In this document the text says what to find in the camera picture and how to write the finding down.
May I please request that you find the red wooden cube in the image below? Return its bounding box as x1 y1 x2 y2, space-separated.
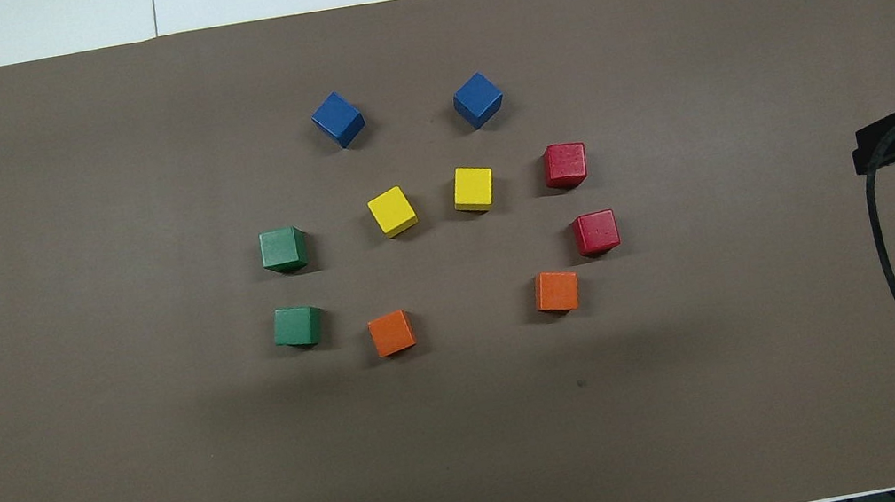
570 208 624 259
539 138 593 193

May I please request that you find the green wooden cube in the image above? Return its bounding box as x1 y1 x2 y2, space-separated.
257 224 312 277
270 302 328 352

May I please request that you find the orange wooden cube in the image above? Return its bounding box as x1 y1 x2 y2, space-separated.
531 267 584 318
366 307 420 360

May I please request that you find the blue wooden cube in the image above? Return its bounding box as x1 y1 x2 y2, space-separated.
308 87 370 154
449 67 509 134

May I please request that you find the yellow wooden cube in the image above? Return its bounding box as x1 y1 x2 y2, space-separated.
449 161 499 217
365 183 421 241

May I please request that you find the brown paper table mat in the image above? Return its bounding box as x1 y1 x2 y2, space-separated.
0 0 895 502

